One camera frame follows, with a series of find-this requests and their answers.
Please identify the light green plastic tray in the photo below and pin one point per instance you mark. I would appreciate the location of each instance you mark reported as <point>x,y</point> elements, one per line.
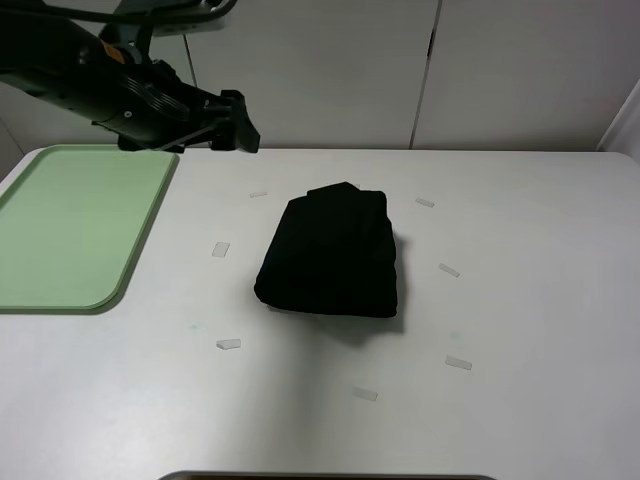
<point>73,223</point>

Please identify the black short sleeve shirt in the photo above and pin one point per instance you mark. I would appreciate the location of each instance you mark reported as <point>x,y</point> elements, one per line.
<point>333,253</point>

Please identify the clear tape strip mid right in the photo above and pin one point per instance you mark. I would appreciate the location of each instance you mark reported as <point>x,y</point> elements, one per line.
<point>449,270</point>

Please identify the clear tape strip lower left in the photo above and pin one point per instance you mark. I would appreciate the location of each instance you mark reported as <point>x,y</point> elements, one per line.
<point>228,344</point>

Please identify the clear tape strip bottom centre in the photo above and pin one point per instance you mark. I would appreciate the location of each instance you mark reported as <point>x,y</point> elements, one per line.
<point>365,394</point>

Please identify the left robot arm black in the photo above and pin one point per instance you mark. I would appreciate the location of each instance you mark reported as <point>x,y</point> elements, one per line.
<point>97,66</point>

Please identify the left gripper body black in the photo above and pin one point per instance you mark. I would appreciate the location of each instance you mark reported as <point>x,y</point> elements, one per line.
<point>150,108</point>

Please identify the left wrist camera grey mount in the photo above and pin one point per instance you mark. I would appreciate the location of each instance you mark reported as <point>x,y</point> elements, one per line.
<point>168,18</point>

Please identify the clear tape strip upper right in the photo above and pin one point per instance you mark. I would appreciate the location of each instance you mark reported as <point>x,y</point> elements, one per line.
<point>425,202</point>

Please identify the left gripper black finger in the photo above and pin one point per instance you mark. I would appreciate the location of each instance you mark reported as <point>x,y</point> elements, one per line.
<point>233,129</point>

